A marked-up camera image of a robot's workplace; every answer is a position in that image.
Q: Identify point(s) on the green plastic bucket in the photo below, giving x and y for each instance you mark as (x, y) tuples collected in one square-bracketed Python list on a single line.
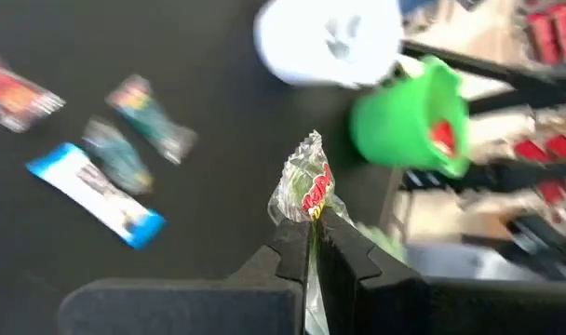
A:
[(399, 125)]

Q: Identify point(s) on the white blue Hershey's bar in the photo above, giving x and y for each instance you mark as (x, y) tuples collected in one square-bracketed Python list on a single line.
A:
[(97, 193)]

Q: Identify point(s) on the clear hard candy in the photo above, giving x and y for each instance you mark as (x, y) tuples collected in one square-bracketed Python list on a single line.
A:
[(117, 158), (148, 116), (306, 181)]

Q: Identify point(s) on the white plastic bucket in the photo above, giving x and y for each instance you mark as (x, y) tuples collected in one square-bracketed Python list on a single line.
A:
[(329, 42)]

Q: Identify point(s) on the clear red candy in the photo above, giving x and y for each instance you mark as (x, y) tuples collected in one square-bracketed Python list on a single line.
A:
[(13, 97)]

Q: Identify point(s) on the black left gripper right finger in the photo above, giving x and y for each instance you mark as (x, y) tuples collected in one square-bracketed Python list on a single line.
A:
[(381, 302)]

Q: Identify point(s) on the black table mat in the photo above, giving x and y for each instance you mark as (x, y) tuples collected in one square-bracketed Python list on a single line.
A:
[(208, 70)]

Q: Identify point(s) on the red Skittles packet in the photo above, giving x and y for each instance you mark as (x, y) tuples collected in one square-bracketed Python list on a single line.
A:
[(443, 137)]

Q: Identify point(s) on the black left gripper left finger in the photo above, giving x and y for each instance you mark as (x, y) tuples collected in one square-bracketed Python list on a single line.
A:
[(246, 302)]

